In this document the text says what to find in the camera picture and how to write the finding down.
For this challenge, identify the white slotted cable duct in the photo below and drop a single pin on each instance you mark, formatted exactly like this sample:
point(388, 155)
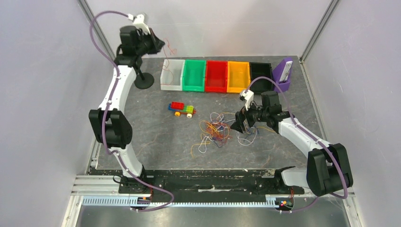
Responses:
point(142, 202)

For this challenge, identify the green bin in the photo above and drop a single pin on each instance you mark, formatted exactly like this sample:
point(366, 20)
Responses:
point(194, 75)

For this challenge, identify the white bin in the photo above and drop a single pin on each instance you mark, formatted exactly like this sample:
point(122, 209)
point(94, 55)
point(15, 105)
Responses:
point(172, 75)

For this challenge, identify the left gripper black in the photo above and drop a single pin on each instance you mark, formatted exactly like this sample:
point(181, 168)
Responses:
point(157, 43)

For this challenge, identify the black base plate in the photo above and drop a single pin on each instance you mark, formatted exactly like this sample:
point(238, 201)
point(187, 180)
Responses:
point(209, 185)

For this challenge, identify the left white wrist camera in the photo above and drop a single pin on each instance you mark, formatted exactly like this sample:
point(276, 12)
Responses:
point(139, 22)

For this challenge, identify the purple metronome holder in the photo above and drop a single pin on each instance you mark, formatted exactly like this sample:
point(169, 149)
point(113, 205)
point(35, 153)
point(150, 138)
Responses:
point(282, 74)

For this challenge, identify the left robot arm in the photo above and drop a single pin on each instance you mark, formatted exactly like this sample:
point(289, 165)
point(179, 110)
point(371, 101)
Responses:
point(109, 124)

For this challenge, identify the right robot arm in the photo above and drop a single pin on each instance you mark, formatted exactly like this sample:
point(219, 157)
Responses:
point(327, 170)

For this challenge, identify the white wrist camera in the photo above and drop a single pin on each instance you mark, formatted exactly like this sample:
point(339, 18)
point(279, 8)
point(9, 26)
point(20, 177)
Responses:
point(247, 96)
point(139, 22)

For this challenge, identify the pink microphone on stand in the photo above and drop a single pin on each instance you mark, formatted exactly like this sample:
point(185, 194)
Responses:
point(143, 80)

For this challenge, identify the toy brick car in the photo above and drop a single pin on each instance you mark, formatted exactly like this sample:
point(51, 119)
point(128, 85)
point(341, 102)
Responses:
point(179, 108)

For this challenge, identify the yellow bin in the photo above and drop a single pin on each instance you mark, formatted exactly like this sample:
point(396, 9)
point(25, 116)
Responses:
point(238, 76)

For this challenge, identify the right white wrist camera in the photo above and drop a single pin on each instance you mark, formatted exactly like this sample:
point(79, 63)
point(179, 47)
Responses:
point(247, 96)

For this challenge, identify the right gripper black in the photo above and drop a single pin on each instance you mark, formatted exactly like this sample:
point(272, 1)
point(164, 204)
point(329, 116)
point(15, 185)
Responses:
point(245, 119)

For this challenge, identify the red bin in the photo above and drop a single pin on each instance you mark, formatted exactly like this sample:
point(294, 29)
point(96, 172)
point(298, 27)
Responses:
point(216, 76)

